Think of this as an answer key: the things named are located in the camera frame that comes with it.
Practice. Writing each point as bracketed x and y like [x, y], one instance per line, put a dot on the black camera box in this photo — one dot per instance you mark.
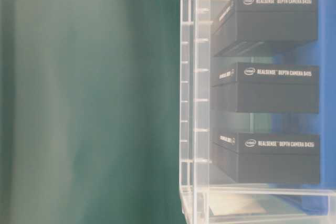
[246, 87]
[243, 25]
[267, 158]

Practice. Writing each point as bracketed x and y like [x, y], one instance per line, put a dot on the clear plastic storage case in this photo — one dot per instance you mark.
[207, 194]

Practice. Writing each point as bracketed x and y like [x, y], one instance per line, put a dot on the green table cloth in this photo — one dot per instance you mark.
[89, 111]

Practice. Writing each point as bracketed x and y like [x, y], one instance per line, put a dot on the blue cloth liner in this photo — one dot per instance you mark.
[321, 53]

